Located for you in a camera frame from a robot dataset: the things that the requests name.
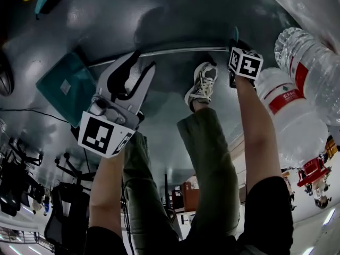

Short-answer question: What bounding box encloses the person's left forearm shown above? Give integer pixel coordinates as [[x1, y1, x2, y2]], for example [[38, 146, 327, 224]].
[[89, 147, 126, 239]]

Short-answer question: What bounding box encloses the black cable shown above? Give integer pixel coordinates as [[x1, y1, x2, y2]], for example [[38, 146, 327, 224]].
[[0, 107, 70, 124]]

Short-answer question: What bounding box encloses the black office chair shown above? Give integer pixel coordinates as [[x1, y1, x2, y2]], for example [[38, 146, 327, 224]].
[[44, 152, 97, 252]]

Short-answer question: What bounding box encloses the brown wooden cabinet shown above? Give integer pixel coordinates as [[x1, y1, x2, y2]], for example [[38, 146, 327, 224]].
[[172, 181, 200, 213]]

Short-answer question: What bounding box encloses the large clear water bottle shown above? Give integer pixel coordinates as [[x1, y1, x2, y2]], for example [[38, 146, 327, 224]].
[[274, 27, 340, 128], [254, 67, 330, 169]]

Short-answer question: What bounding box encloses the person's beige sneaker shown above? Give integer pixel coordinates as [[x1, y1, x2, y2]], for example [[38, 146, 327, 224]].
[[184, 62, 219, 113]]

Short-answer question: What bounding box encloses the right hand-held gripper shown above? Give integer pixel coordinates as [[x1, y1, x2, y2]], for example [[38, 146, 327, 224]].
[[227, 38, 264, 89]]

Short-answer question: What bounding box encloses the red plastic stool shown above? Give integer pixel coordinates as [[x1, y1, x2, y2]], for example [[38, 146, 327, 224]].
[[296, 157, 332, 188]]

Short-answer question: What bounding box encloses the black round object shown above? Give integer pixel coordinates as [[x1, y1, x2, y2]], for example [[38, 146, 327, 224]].
[[0, 49, 14, 97]]

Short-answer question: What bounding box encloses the person's leg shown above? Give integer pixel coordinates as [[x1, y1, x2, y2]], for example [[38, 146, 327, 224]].
[[176, 107, 241, 240], [122, 131, 180, 251]]

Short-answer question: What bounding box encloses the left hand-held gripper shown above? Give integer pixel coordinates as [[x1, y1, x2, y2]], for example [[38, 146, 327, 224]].
[[77, 50, 157, 159]]

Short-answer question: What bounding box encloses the person's right forearm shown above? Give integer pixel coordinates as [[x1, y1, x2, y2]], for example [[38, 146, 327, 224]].
[[234, 75, 280, 195]]

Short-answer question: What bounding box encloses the person's right leg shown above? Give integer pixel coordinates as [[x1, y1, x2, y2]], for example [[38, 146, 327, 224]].
[[176, 107, 241, 240]]

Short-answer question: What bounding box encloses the clear plastic bag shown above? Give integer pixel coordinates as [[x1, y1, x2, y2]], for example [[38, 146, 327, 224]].
[[253, 0, 340, 54]]

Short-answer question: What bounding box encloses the person's left leg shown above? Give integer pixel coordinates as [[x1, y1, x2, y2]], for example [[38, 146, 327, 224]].
[[122, 131, 180, 251]]

